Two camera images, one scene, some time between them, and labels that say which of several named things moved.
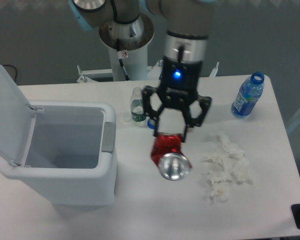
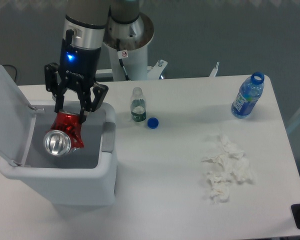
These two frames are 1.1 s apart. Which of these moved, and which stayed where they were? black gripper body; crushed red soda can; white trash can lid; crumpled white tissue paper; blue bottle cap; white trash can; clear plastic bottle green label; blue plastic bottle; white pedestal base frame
Moved: crushed red soda can; black gripper body
Stayed: crumpled white tissue paper; clear plastic bottle green label; white pedestal base frame; white trash can; blue plastic bottle; blue bottle cap; white trash can lid
